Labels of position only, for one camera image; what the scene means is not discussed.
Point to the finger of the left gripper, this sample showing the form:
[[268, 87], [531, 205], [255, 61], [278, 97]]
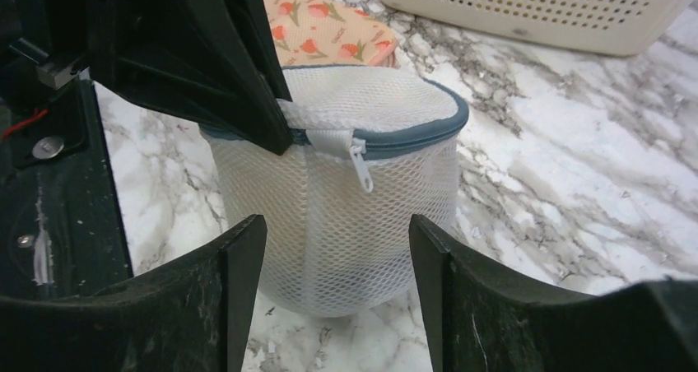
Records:
[[212, 62]]

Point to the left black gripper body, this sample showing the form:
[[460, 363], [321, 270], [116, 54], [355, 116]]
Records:
[[44, 50]]

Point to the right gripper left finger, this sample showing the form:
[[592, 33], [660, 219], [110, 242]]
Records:
[[190, 314]]

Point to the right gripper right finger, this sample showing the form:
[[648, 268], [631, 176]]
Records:
[[480, 315]]

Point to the white mesh cylindrical laundry bag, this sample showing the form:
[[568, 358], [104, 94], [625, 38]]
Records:
[[372, 146]]

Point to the floral peach mesh laundry bag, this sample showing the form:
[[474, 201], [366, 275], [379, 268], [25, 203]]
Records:
[[317, 32]]

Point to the cream perforated laundry basket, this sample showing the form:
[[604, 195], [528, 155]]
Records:
[[612, 27]]

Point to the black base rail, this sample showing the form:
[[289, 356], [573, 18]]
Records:
[[62, 231]]

